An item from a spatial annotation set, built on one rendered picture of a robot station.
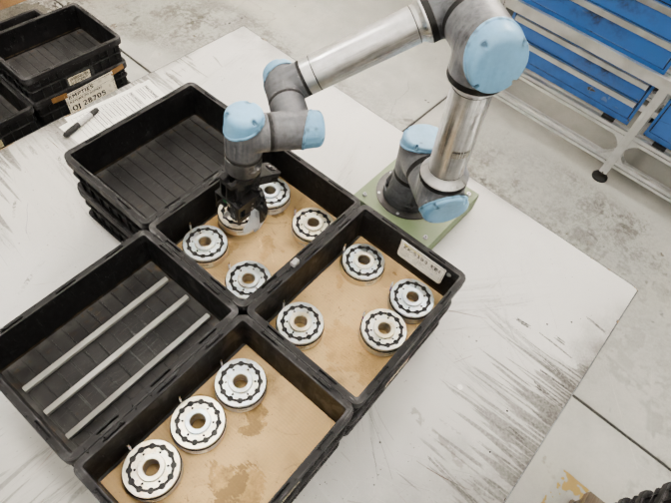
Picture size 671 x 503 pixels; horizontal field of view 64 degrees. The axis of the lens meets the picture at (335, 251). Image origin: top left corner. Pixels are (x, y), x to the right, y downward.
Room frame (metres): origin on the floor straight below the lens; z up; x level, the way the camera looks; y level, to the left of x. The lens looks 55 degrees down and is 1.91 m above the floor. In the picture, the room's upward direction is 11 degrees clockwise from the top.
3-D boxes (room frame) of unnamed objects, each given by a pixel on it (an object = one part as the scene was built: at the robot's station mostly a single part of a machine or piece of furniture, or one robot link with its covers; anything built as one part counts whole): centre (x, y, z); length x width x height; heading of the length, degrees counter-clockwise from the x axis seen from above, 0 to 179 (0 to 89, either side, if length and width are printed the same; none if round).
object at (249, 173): (0.75, 0.22, 1.09); 0.08 x 0.08 x 0.05
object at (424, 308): (0.65, -0.19, 0.86); 0.10 x 0.10 x 0.01
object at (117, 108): (1.19, 0.72, 0.70); 0.33 x 0.23 x 0.01; 148
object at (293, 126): (0.80, 0.13, 1.16); 0.11 x 0.11 x 0.08; 23
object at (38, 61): (1.62, 1.19, 0.37); 0.40 x 0.30 x 0.45; 148
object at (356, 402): (0.60, -0.07, 0.92); 0.40 x 0.30 x 0.02; 149
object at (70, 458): (0.41, 0.39, 0.92); 0.40 x 0.30 x 0.02; 149
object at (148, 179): (0.90, 0.44, 0.87); 0.40 x 0.30 x 0.11; 149
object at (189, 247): (0.69, 0.30, 0.86); 0.10 x 0.10 x 0.01
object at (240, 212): (0.74, 0.23, 1.01); 0.09 x 0.08 x 0.12; 149
